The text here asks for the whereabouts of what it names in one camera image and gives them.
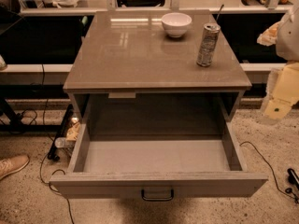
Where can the black power plug device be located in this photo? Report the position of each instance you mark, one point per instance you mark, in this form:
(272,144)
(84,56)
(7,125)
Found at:
(293,177)

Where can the black drawer handle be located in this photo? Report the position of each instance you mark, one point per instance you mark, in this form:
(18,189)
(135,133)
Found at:
(160,196)

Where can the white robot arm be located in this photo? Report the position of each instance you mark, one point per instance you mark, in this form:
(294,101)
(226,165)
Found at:
(287,46)

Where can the tan shoe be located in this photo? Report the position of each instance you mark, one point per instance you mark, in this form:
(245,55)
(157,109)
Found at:
(12,165)

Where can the silver redbull can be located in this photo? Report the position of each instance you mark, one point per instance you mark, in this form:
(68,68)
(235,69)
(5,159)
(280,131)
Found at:
(208,44)

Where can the grey drawer cabinet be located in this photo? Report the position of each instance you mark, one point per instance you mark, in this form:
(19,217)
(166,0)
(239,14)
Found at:
(128,52)

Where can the white ceramic bowl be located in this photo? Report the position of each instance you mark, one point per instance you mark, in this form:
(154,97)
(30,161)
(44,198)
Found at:
(176,24)

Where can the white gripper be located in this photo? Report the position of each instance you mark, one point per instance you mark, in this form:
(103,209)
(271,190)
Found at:
(290,38)

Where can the crumpled yellow snack bag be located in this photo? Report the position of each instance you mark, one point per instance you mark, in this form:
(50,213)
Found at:
(72,132)

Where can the open grey top drawer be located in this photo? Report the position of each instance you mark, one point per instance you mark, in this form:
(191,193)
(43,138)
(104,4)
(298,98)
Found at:
(157,142)

